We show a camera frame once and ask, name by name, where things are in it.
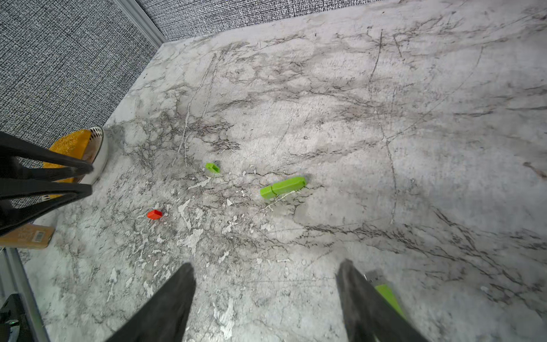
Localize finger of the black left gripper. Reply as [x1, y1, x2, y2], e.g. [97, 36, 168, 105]
[0, 178, 93, 237]
[1, 133, 93, 180]

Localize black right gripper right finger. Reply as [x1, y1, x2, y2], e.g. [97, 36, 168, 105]
[336, 259, 426, 341]

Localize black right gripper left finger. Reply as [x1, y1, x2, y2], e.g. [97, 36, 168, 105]
[108, 263, 197, 342]

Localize green usb drive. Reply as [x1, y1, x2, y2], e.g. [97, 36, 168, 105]
[260, 177, 307, 200]
[365, 270, 406, 319]

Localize red usb cap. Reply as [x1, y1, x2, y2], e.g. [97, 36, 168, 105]
[147, 209, 163, 220]

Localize small green usb cap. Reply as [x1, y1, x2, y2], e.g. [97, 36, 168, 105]
[205, 162, 221, 174]

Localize yellow sponge in bowl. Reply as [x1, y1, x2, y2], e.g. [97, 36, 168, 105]
[42, 129, 93, 185]

